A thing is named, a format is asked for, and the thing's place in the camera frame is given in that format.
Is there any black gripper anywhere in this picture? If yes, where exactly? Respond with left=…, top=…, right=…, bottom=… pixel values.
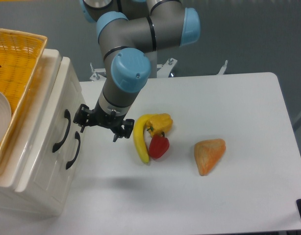
left=73, top=104, right=135, bottom=142

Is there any black top drawer handle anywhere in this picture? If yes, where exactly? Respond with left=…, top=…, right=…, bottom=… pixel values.
left=51, top=109, right=72, bottom=153

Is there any black drawer handle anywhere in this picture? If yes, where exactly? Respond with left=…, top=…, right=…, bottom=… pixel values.
left=65, top=131, right=81, bottom=170
left=51, top=109, right=72, bottom=153

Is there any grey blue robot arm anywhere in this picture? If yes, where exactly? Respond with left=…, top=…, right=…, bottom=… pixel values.
left=74, top=0, right=201, bottom=139

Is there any white drawer cabinet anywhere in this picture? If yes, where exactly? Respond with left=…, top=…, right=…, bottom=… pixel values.
left=0, top=49, right=85, bottom=215

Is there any yellow banana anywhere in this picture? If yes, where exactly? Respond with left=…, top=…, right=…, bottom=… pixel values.
left=133, top=114, right=154, bottom=164

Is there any yellow bell pepper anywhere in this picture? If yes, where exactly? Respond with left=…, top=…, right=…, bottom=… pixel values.
left=146, top=113, right=173, bottom=137

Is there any red bell pepper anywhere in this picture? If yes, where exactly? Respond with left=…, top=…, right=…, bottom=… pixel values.
left=149, top=132, right=170, bottom=159

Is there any white plate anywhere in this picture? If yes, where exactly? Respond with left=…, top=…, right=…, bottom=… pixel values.
left=0, top=92, right=12, bottom=143

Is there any orange triangular bread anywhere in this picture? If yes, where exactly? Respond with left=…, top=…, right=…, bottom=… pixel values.
left=194, top=139, right=226, bottom=176

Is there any yellow woven basket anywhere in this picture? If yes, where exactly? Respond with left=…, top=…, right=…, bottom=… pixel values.
left=0, top=28, right=48, bottom=164

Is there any black bottom drawer handle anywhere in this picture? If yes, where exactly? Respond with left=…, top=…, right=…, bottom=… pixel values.
left=65, top=131, right=81, bottom=170

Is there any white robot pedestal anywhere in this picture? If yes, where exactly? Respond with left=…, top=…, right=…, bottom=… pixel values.
left=89, top=51, right=178, bottom=81

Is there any white table clamp bracket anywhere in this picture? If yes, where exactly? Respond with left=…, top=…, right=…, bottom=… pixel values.
left=219, top=60, right=228, bottom=75

